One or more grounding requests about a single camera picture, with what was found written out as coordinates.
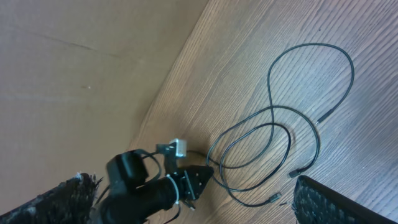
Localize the black USB cable bundle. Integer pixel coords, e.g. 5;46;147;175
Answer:
186;42;356;208

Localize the cardboard box wall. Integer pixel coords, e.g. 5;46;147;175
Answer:
1;0;206;213

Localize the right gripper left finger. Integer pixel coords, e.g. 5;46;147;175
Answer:
1;173;98;224

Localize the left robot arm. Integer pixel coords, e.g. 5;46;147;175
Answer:
88;149;214;224

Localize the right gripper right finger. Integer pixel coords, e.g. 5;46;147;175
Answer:
292;175;395;224

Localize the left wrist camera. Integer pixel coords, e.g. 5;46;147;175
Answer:
169;138;187;158

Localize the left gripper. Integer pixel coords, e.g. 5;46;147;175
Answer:
171;166;214;205

